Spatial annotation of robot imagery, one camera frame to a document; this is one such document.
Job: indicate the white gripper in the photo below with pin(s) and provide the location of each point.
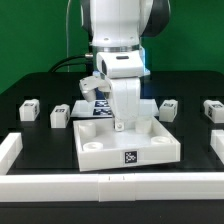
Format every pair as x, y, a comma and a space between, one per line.
122, 71

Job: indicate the white square tabletop tray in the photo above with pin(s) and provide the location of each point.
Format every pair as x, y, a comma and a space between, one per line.
145, 142

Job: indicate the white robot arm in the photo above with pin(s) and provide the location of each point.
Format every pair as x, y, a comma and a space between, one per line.
117, 27

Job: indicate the white marker plate with tags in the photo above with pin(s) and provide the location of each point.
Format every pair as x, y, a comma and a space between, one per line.
101, 109

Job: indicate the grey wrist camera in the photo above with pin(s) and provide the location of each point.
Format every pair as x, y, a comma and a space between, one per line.
88, 86

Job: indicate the white U-shaped fence wall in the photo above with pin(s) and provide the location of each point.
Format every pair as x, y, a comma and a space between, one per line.
102, 187

